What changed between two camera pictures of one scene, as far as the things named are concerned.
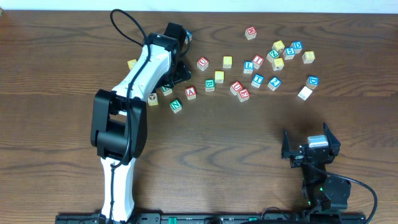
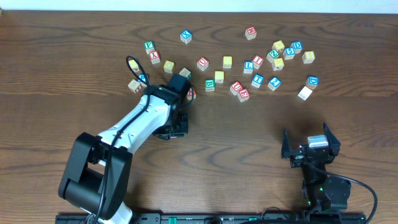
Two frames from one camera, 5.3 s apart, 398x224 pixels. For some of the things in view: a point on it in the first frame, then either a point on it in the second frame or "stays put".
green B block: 209,84 stays put
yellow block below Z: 278,64 stays put
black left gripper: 181,73 → 179,128
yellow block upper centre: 227,61 stays put
